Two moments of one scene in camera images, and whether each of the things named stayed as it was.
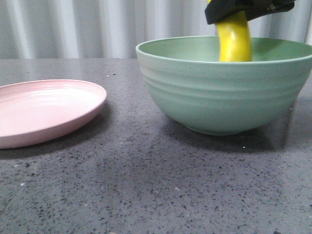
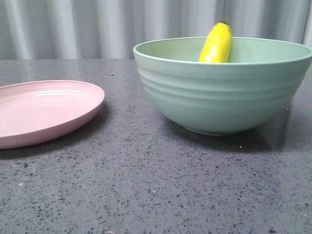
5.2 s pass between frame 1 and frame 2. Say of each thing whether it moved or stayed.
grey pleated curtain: stayed
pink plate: stayed
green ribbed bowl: stayed
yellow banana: moved
